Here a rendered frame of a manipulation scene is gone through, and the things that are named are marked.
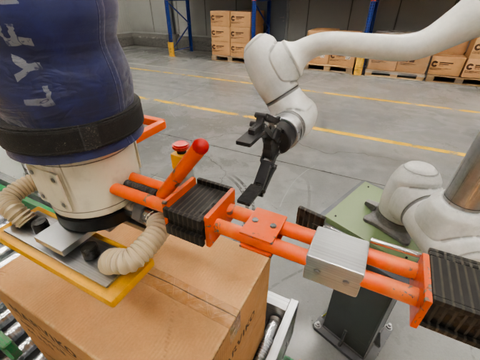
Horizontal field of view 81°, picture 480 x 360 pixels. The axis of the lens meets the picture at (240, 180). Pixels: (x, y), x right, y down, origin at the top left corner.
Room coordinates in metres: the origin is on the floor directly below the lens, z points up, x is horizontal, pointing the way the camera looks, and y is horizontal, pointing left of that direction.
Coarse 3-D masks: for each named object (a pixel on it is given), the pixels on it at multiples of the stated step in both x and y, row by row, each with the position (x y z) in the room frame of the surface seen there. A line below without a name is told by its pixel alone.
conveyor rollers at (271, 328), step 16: (0, 224) 1.08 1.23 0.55; (0, 256) 0.89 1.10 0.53; (16, 256) 0.88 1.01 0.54; (0, 304) 0.65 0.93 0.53; (0, 320) 0.58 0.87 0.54; (272, 320) 0.57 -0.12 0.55; (16, 336) 0.53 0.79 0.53; (272, 336) 0.52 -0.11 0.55; (0, 352) 0.48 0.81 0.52; (256, 352) 0.46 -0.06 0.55
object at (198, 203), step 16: (192, 176) 0.41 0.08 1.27; (176, 192) 0.36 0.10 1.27; (192, 192) 0.38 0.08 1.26; (208, 192) 0.38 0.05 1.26; (224, 192) 0.38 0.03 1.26; (176, 208) 0.34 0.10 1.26; (192, 208) 0.34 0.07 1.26; (208, 208) 0.34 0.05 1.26; (224, 208) 0.34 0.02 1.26; (176, 224) 0.32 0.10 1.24; (192, 224) 0.30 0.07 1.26; (208, 224) 0.30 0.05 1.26; (192, 240) 0.30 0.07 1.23; (208, 240) 0.30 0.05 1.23
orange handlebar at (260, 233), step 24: (144, 120) 0.73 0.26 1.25; (120, 192) 0.39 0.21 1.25; (144, 192) 0.39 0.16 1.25; (240, 216) 0.33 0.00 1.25; (264, 216) 0.32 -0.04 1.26; (240, 240) 0.29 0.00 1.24; (264, 240) 0.27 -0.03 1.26; (384, 264) 0.24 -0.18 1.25; (408, 264) 0.23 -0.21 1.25; (384, 288) 0.20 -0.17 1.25; (408, 288) 0.20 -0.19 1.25
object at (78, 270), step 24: (48, 216) 0.46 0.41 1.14; (0, 240) 0.40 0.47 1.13; (24, 240) 0.39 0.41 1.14; (96, 240) 0.39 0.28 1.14; (48, 264) 0.33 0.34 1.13; (72, 264) 0.33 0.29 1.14; (96, 264) 0.33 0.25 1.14; (144, 264) 0.33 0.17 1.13; (96, 288) 0.29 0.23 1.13; (120, 288) 0.29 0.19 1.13
